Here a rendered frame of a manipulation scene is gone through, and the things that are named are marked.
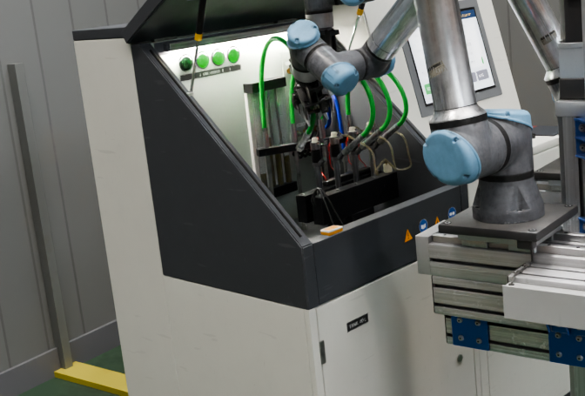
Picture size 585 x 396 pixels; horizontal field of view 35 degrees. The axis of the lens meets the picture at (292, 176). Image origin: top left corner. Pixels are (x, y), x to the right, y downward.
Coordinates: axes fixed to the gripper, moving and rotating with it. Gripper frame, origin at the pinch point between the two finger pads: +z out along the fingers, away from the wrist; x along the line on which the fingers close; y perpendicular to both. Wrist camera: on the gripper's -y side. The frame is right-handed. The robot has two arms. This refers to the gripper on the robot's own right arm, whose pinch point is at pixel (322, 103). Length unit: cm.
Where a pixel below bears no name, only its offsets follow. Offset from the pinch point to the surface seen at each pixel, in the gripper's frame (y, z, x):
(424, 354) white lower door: 22, 73, 9
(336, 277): 22, 40, -24
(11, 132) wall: -178, 15, 0
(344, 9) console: -19.8, -23.3, 35.1
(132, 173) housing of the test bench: -44, 15, -35
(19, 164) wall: -178, 29, 2
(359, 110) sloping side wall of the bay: -13.7, 8.0, 31.1
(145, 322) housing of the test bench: -49, 61, -35
